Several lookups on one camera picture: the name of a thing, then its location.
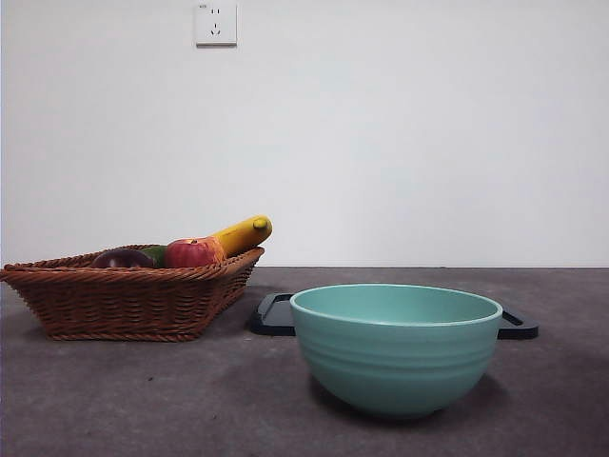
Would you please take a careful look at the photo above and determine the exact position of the teal ribbed bowl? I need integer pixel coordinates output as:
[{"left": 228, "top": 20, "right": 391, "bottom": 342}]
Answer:
[{"left": 289, "top": 283, "right": 503, "bottom": 421}]

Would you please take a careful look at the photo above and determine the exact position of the dark purple plum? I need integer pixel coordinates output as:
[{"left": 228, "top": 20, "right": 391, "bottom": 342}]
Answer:
[{"left": 89, "top": 248, "right": 156, "bottom": 269}]

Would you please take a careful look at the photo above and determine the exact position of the yellow banana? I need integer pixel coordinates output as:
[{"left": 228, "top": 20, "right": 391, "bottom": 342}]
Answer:
[{"left": 208, "top": 214, "right": 273, "bottom": 259}]

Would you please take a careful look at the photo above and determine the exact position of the black rectangular tray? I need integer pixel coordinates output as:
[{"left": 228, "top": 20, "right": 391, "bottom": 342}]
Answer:
[{"left": 249, "top": 292, "right": 540, "bottom": 340}]

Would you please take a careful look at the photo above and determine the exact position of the red apple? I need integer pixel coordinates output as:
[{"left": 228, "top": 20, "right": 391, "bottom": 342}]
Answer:
[{"left": 164, "top": 237, "right": 216, "bottom": 268}]

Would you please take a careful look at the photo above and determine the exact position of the green fruit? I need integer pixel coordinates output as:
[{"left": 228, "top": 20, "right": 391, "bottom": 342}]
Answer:
[{"left": 140, "top": 244, "right": 168, "bottom": 268}]

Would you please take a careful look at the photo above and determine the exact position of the brown wicker basket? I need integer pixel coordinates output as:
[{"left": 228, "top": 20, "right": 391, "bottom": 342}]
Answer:
[{"left": 0, "top": 245, "right": 265, "bottom": 342}]

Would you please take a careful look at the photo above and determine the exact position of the white wall socket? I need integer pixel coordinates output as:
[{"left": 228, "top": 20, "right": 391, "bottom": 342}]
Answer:
[{"left": 195, "top": 3, "right": 238, "bottom": 49}]

